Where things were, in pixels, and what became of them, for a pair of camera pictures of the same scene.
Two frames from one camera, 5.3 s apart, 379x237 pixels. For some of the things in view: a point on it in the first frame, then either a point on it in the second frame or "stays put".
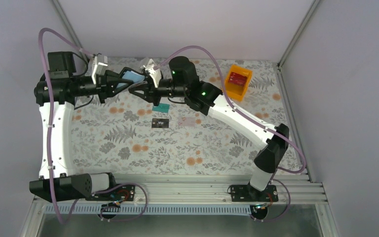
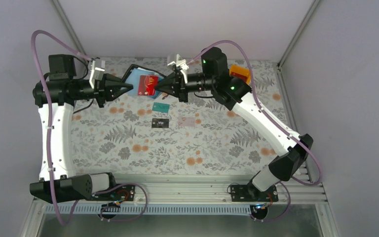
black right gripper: (151, 95) → (179, 90)
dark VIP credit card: (160, 123) stays put
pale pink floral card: (186, 121) stays put
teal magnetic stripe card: (162, 107) stays put
